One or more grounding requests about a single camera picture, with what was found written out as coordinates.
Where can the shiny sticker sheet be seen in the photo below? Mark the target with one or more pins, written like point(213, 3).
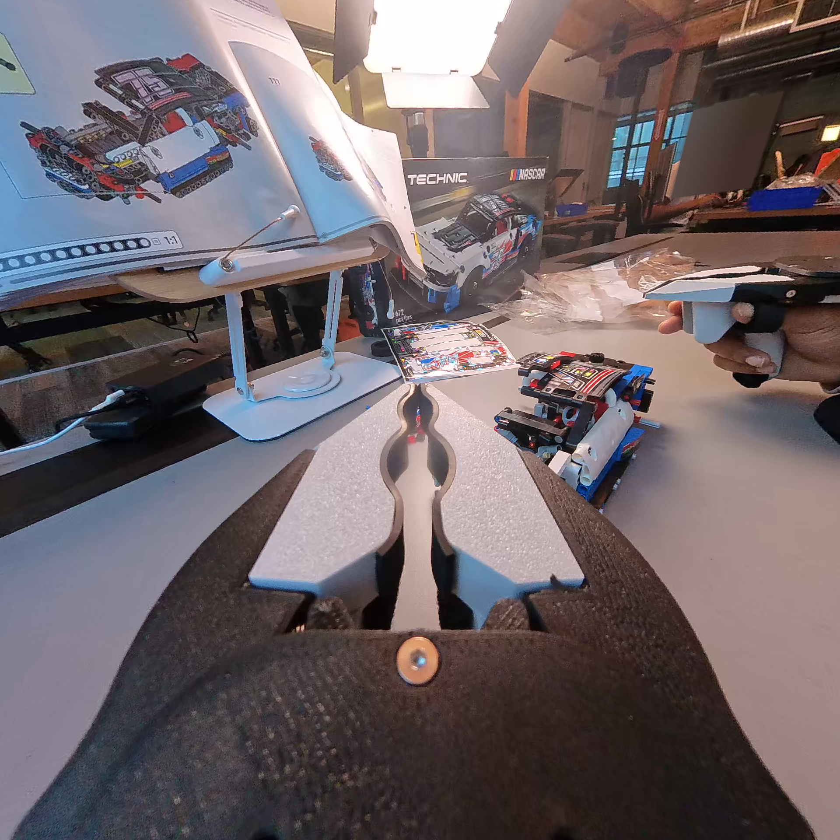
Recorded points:
point(453, 351)

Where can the black power bank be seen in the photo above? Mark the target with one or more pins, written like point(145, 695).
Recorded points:
point(118, 423)

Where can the partly built lego car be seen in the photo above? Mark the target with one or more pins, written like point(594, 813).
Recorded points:
point(577, 407)

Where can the white instruction booklet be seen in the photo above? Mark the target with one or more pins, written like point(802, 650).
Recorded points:
point(164, 131)

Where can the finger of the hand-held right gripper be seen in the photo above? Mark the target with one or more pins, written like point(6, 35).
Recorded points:
point(695, 292)
point(735, 272)

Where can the black background chair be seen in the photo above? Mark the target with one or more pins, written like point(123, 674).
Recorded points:
point(636, 203)

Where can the black lego set box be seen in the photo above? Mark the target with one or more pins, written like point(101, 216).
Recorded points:
point(472, 223)

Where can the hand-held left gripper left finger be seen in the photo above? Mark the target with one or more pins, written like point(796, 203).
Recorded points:
point(321, 518)

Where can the wooden background desk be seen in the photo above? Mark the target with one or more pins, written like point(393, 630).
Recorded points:
point(754, 220)
point(584, 222)

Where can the grey freestanding board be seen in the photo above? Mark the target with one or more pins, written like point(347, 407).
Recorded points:
point(728, 144)

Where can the studio light panel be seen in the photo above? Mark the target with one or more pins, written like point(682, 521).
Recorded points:
point(433, 39)

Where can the clear plastic bag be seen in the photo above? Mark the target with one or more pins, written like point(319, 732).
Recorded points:
point(590, 295)
point(656, 266)

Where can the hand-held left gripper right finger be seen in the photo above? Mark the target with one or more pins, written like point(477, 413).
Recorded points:
point(512, 518)

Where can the blue storage bin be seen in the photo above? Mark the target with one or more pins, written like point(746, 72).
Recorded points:
point(784, 198)
point(571, 210)

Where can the white stand base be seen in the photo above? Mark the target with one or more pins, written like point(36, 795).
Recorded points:
point(295, 387)

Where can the pile of multicoloured lego pieces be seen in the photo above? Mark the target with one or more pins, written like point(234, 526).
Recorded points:
point(413, 436)

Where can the person's right hand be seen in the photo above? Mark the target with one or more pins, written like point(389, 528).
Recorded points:
point(814, 341)

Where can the black power adapter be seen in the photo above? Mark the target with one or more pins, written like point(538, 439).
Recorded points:
point(170, 380)

